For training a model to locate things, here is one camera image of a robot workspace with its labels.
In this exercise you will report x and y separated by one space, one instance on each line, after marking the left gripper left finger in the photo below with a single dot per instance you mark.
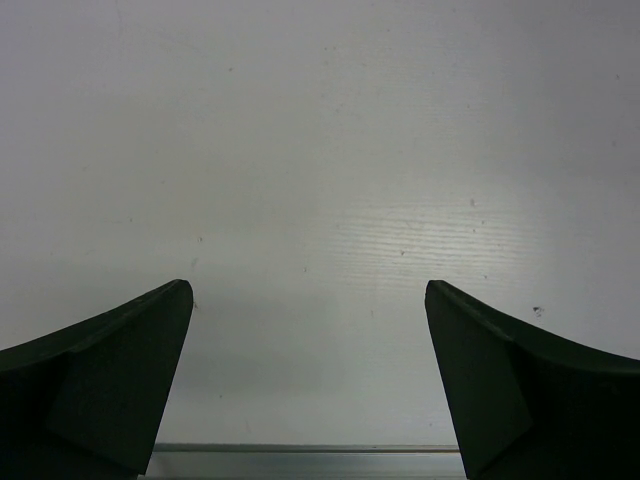
86 401

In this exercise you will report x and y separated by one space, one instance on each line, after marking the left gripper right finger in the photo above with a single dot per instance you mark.
526 403

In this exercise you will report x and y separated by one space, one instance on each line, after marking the aluminium frame rail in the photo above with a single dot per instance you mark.
265 461

